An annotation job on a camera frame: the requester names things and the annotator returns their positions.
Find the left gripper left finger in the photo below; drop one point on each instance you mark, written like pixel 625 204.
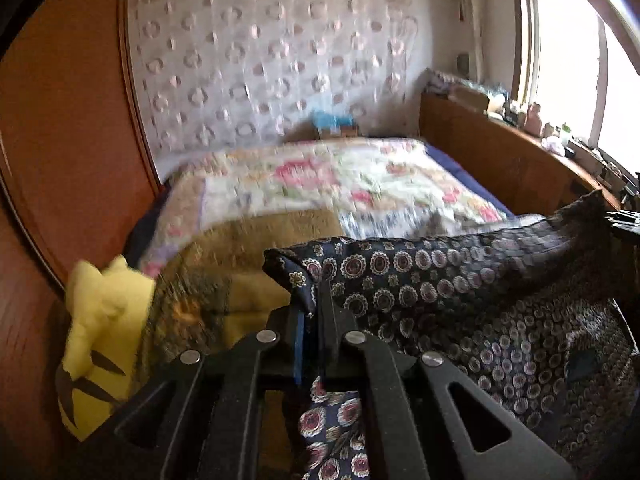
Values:
pixel 199 417

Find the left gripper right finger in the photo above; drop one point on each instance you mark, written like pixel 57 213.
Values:
pixel 422 417

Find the navy patterned silk garment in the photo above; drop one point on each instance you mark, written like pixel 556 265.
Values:
pixel 527 313

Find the wooden window cabinet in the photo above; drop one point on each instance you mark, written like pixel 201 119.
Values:
pixel 510 164

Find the olive gold folded cloth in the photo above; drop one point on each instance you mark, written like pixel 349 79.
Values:
pixel 214 292

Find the yellow plush toy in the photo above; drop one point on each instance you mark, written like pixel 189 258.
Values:
pixel 108 309

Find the blue bed sheet edge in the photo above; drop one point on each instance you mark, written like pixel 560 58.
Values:
pixel 457 171

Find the window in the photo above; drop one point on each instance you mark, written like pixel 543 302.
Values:
pixel 577 76

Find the cardboard box on cabinet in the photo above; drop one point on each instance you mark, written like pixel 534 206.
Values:
pixel 469 98

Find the floral pink quilt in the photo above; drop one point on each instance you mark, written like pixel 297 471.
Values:
pixel 377 187

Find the wooden wardrobe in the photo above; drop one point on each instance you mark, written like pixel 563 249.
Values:
pixel 75 177

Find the blue tissue box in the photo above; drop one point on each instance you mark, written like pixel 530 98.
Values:
pixel 329 126

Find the circle patterned sheer curtain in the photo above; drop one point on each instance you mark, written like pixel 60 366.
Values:
pixel 212 74

